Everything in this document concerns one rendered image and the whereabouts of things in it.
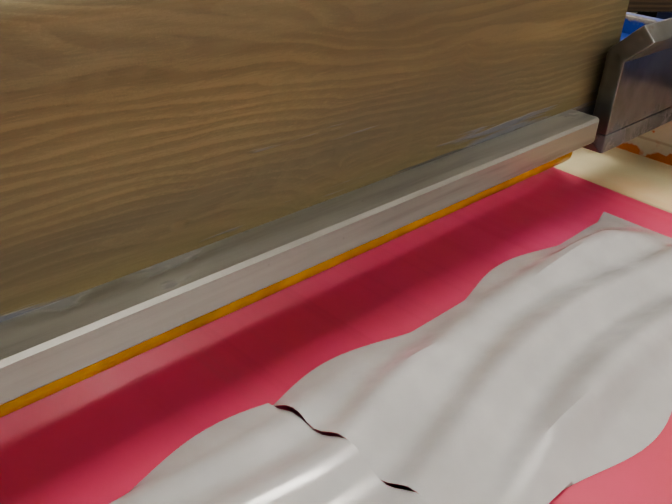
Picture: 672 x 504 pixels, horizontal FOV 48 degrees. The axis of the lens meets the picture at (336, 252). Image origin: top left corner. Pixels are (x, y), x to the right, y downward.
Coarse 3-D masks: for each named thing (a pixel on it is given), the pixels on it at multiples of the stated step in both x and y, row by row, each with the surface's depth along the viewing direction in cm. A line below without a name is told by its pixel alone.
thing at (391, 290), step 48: (528, 192) 32; (576, 192) 33; (432, 240) 28; (480, 240) 28; (528, 240) 28; (288, 288) 25; (336, 288) 25; (384, 288) 25; (432, 288) 25; (192, 336) 22; (240, 336) 22; (288, 336) 22; (336, 336) 22; (384, 336) 23; (288, 384) 20; (624, 480) 18
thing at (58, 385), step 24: (480, 192) 29; (432, 216) 28; (384, 240) 26; (336, 264) 25; (264, 288) 22; (216, 312) 21; (168, 336) 20; (120, 360) 20; (48, 384) 18; (72, 384) 19; (0, 408) 18
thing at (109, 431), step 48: (96, 384) 20; (144, 384) 20; (192, 384) 20; (240, 384) 20; (0, 432) 18; (48, 432) 18; (96, 432) 18; (144, 432) 18; (192, 432) 19; (0, 480) 17; (48, 480) 17; (96, 480) 17
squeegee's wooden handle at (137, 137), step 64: (0, 0) 13; (64, 0) 14; (128, 0) 15; (192, 0) 16; (256, 0) 17; (320, 0) 18; (384, 0) 20; (448, 0) 22; (512, 0) 24; (576, 0) 27; (0, 64) 13; (64, 64) 14; (128, 64) 15; (192, 64) 16; (256, 64) 18; (320, 64) 19; (384, 64) 21; (448, 64) 23; (512, 64) 25; (576, 64) 29; (0, 128) 14; (64, 128) 15; (128, 128) 16; (192, 128) 17; (256, 128) 18; (320, 128) 20; (384, 128) 22; (448, 128) 24; (512, 128) 27; (0, 192) 14; (64, 192) 15; (128, 192) 16; (192, 192) 18; (256, 192) 19; (320, 192) 21; (0, 256) 15; (64, 256) 16; (128, 256) 17; (0, 320) 15
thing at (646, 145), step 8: (656, 128) 36; (664, 128) 36; (640, 136) 36; (648, 136) 36; (656, 136) 36; (664, 136) 36; (624, 144) 37; (632, 144) 37; (640, 144) 37; (648, 144) 36; (656, 144) 36; (664, 144) 36; (632, 152) 37; (640, 152) 37; (648, 152) 36; (656, 152) 36; (664, 152) 36; (656, 160) 36; (664, 160) 36
